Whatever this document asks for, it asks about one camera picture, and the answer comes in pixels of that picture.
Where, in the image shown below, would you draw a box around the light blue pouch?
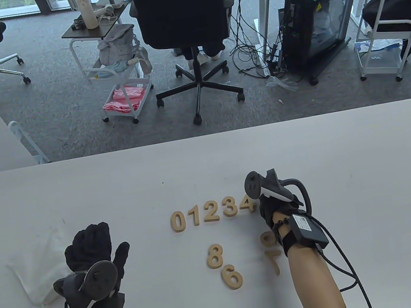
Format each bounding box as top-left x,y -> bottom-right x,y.
89,59 -> 129,83

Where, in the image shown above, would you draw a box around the clear blue plastic packets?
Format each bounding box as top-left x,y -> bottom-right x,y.
354,34 -> 404,56

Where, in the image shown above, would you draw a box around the black grey hand controller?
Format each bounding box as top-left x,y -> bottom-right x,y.
50,258 -> 125,308
242,162 -> 314,226

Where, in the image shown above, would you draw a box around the cream cylindrical bottle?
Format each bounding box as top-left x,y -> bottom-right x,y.
75,0 -> 97,32

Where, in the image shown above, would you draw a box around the black sensor cable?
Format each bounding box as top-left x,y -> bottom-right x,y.
312,211 -> 374,308

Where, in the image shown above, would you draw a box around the black bag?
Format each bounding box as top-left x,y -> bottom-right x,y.
359,0 -> 411,56

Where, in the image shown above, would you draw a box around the ring-shaped wooden number block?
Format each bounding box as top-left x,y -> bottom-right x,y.
169,210 -> 188,234

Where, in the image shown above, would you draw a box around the white flat box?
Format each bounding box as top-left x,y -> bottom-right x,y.
96,0 -> 127,13

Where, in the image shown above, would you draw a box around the double-bump wooden number block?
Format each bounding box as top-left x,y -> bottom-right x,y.
220,196 -> 239,219

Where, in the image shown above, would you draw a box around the double-loop wooden number block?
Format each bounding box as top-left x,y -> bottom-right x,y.
204,243 -> 226,270

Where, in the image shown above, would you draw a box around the white handheld device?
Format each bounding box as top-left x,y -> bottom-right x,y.
95,3 -> 118,23

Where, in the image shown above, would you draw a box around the grey backpack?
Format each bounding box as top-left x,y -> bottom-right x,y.
94,21 -> 142,68

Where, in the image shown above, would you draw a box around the black forearm strap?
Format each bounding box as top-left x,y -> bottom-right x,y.
279,230 -> 307,258

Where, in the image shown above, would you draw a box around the pink folded cloths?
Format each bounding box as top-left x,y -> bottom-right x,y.
100,83 -> 150,118

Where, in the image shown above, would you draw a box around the looped tailed wooden number block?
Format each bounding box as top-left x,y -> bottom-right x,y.
258,230 -> 278,249
220,262 -> 245,292

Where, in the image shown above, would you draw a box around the person's right hand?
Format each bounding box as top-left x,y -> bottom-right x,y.
256,187 -> 311,249

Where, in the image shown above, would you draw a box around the flat-top slanted wooden number block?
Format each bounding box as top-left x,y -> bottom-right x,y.
266,249 -> 287,277

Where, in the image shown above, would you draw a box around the angular wooden number block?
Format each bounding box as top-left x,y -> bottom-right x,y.
237,193 -> 258,215

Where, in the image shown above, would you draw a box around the black high-back office chair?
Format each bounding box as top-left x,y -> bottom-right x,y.
127,0 -> 259,134

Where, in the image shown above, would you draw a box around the black forearm sensor box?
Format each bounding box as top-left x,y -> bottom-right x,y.
289,209 -> 330,254

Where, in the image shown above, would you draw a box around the black bead bracelet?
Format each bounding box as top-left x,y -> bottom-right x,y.
271,218 -> 293,236

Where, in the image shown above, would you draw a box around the tangle of black cables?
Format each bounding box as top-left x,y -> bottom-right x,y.
220,0 -> 289,82

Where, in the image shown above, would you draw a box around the person's right forearm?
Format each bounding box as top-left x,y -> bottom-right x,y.
270,202 -> 346,308

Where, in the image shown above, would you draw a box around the curved flat-base wooden number block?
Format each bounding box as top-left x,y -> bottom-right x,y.
200,199 -> 222,225

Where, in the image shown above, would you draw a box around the straight wooden number block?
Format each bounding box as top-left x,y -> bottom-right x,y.
184,204 -> 202,228

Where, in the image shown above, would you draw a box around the clear plastic bag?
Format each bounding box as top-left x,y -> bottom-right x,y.
264,70 -> 300,96

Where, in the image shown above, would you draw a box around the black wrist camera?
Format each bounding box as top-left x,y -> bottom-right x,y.
105,292 -> 128,308

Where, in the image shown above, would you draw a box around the black computer tower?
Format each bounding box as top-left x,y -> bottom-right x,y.
272,0 -> 379,90

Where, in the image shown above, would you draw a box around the white cloth drawstring bag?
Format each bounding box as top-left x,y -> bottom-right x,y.
0,222 -> 83,308

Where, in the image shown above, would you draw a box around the person's left hand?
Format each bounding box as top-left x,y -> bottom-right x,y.
60,218 -> 140,308

